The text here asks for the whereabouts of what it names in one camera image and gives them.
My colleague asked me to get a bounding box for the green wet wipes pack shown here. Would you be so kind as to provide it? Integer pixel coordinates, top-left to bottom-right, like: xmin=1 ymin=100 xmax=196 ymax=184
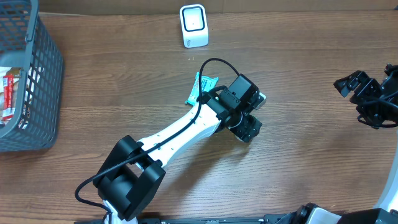
xmin=185 ymin=72 xmax=219 ymax=106

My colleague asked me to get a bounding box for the red Nescafe stick sachet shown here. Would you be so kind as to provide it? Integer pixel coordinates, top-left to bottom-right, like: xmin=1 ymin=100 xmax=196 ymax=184
xmin=2 ymin=73 xmax=15 ymax=121

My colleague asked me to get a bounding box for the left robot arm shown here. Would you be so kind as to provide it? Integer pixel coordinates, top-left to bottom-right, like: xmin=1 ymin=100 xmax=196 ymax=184
xmin=93 ymin=75 xmax=267 ymax=223

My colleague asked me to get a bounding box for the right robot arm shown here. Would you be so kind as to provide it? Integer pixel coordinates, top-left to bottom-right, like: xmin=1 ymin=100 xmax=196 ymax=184
xmin=278 ymin=63 xmax=397 ymax=224

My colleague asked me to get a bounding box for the white barcode scanner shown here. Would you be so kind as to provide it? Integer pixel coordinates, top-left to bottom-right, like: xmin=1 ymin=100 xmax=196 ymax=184
xmin=179 ymin=4 xmax=209 ymax=49

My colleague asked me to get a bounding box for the grey plastic mesh basket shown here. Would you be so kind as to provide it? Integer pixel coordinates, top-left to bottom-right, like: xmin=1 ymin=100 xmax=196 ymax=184
xmin=1 ymin=0 xmax=64 ymax=152

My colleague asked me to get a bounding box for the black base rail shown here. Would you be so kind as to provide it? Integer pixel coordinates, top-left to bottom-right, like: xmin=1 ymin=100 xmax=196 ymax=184
xmin=74 ymin=214 xmax=296 ymax=224

